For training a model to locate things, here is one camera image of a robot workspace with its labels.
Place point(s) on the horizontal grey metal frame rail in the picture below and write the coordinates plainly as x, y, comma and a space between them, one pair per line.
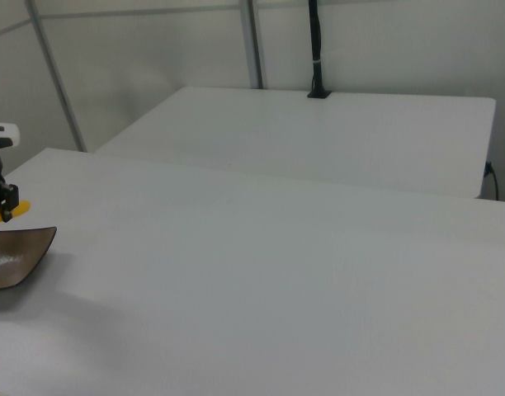
133, 12

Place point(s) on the square brown ceramic plate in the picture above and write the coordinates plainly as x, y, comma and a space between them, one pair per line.
13, 255

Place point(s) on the white side table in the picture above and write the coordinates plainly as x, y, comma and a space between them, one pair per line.
318, 136

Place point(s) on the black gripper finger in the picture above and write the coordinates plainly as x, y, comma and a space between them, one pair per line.
7, 213

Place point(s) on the yellow banana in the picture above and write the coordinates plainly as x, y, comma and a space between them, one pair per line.
24, 207

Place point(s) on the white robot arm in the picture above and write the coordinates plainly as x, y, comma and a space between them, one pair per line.
1, 132

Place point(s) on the black camera pole with base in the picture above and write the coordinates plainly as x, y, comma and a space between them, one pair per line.
316, 49

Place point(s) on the slanted grey metal frame post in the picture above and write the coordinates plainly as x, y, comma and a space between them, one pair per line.
54, 78

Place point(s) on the upright grey metal frame post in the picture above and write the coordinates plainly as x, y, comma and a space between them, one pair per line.
252, 45

